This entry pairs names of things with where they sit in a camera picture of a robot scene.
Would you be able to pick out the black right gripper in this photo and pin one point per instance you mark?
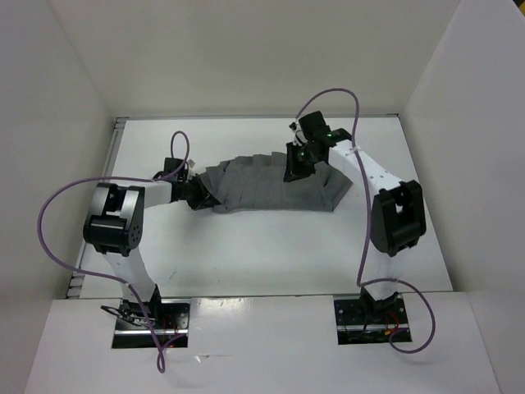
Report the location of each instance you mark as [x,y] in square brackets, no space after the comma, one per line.
[294,171]

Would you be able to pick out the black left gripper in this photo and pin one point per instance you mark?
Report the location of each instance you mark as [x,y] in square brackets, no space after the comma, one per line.
[203,199]

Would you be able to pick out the grey pleated skirt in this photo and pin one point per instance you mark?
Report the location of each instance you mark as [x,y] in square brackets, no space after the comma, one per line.
[257,183]

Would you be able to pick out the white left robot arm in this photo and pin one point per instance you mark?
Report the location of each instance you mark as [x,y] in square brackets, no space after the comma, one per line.
[114,226]

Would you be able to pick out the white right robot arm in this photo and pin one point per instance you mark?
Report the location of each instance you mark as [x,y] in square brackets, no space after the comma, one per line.
[394,207]

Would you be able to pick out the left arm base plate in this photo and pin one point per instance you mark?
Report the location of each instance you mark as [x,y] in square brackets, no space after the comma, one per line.
[171,325]

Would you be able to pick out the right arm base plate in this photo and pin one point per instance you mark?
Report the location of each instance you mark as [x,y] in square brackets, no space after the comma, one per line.
[356,326]

